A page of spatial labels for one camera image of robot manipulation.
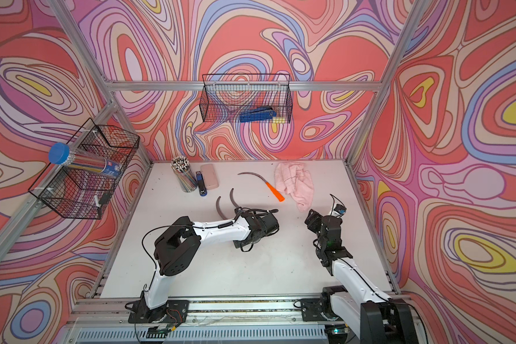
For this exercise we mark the wire basket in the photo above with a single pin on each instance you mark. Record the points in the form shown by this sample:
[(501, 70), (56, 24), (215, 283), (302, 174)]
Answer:
[(79, 194), (226, 95)]

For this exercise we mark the blue capped pencil tube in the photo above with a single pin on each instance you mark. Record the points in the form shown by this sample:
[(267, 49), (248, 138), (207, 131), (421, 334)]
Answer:
[(62, 154)]

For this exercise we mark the pink eraser block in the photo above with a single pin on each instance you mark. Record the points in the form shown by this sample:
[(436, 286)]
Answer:
[(209, 176)]

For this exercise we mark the blue tool in basket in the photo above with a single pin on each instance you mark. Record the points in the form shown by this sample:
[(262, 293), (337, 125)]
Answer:
[(258, 114)]

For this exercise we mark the wooden handled sickle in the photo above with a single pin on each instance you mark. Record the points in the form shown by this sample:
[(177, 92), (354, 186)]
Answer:
[(232, 200), (219, 210)]

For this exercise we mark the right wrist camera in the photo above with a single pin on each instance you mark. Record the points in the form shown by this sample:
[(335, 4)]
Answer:
[(338, 208)]

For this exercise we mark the pink terry rag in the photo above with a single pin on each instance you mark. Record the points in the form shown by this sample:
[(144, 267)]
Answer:
[(295, 180)]

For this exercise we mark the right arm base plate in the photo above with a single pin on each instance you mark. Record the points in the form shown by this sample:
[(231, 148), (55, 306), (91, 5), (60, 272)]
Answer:
[(319, 309)]

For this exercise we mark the aluminium front rail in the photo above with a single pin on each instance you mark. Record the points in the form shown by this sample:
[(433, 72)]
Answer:
[(238, 319)]

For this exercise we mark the left wire basket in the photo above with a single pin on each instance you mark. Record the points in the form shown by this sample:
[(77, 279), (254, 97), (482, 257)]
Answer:
[(79, 194)]

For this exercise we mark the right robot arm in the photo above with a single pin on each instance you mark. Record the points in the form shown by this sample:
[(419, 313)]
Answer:
[(371, 314)]

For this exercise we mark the pencil cup on table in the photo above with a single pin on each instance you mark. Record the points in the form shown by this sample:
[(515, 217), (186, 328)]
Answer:
[(182, 169)]

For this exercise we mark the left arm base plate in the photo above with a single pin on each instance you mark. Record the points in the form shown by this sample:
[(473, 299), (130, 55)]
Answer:
[(159, 310)]

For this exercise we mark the blue black stapler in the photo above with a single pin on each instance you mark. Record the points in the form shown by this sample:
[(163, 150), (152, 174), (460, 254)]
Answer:
[(201, 184)]

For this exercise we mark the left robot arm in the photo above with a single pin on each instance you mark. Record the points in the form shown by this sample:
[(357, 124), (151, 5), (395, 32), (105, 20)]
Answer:
[(176, 247)]

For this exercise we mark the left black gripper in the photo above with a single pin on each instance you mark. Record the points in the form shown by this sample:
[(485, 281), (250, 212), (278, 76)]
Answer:
[(244, 246)]

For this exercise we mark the back wire basket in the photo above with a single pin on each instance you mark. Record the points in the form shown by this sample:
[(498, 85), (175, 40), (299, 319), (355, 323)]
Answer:
[(226, 95)]

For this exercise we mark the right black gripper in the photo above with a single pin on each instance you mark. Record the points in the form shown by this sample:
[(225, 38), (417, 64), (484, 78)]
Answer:
[(315, 219)]

